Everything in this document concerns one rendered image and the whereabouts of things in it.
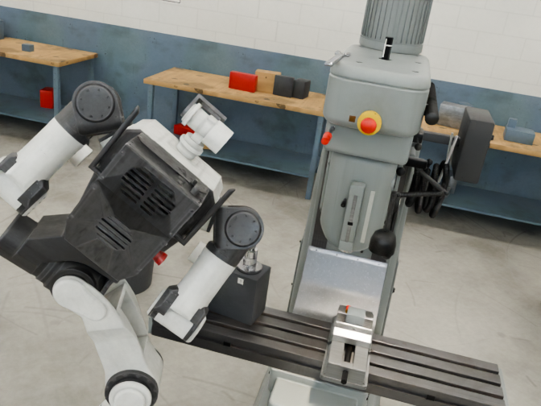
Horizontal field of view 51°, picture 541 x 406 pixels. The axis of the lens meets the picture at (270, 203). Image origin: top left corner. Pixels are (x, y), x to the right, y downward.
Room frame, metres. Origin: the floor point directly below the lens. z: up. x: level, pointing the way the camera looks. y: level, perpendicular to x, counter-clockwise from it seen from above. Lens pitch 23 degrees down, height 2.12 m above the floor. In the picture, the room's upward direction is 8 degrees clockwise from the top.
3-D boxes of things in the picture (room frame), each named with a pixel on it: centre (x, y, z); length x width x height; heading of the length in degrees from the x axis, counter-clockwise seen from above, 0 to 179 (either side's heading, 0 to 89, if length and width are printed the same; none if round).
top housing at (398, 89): (1.65, -0.27, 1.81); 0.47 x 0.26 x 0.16; 169
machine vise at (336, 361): (1.60, -0.33, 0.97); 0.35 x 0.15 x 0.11; 170
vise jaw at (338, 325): (1.57, -0.33, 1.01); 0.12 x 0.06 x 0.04; 80
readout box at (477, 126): (1.87, -0.65, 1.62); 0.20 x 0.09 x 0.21; 169
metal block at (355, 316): (1.63, -0.34, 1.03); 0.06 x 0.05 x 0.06; 80
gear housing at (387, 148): (1.68, -0.27, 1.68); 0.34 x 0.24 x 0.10; 169
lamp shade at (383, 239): (1.40, -0.32, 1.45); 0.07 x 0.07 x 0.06
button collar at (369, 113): (1.41, -0.22, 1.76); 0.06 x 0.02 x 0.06; 79
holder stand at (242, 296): (1.76, 0.09, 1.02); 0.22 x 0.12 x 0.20; 69
